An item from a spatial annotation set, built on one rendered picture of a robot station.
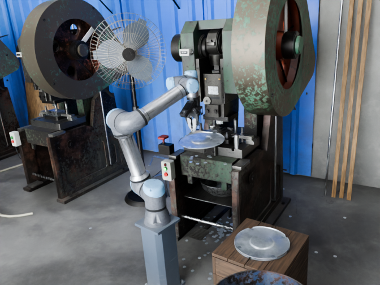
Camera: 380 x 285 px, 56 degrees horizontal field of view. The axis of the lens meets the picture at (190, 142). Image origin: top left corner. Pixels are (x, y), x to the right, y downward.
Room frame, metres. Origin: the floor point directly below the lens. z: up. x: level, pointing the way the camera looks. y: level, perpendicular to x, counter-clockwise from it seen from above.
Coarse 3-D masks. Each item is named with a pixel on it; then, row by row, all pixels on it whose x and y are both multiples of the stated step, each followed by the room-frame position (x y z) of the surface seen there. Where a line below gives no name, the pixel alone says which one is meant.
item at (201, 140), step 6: (198, 132) 2.28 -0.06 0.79; (204, 132) 2.27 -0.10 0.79; (210, 132) 2.26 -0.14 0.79; (186, 138) 2.20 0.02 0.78; (192, 138) 2.19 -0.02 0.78; (198, 138) 2.16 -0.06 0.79; (204, 138) 2.15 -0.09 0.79; (210, 138) 2.14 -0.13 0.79; (216, 138) 2.15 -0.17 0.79; (222, 138) 2.14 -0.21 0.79; (180, 144) 2.10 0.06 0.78; (186, 144) 2.09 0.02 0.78; (192, 144) 2.08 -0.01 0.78; (198, 144) 2.07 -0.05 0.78; (204, 144) 2.06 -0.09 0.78; (210, 144) 2.05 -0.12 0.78; (216, 144) 2.04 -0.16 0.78
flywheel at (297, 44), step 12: (288, 0) 2.27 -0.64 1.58; (288, 12) 2.31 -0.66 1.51; (288, 24) 2.31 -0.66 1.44; (300, 24) 2.38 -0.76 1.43; (288, 36) 2.06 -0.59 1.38; (300, 36) 2.07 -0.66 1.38; (276, 48) 2.07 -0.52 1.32; (288, 48) 2.04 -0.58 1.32; (300, 48) 2.06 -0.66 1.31; (276, 60) 2.13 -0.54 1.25; (288, 60) 2.33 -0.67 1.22; (288, 72) 2.33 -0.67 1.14; (288, 84) 2.26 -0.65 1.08
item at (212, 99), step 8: (208, 72) 2.37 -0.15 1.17; (216, 72) 2.33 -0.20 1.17; (208, 80) 2.31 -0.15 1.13; (216, 80) 2.28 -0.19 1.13; (208, 88) 2.31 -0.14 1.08; (216, 88) 2.28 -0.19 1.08; (208, 96) 2.31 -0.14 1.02; (216, 96) 2.28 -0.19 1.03; (208, 104) 2.30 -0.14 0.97; (216, 104) 2.28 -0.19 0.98; (224, 104) 2.26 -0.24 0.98; (208, 112) 2.27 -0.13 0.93; (216, 112) 2.24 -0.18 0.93; (224, 112) 2.26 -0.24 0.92
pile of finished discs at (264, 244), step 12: (252, 228) 1.76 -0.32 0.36; (264, 228) 1.75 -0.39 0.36; (240, 240) 1.65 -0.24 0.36; (252, 240) 1.63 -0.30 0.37; (264, 240) 1.63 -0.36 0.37; (276, 240) 1.63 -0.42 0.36; (288, 240) 1.62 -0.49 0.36; (240, 252) 1.56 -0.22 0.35; (252, 252) 1.54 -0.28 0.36; (264, 252) 1.53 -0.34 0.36; (276, 252) 1.53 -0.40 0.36
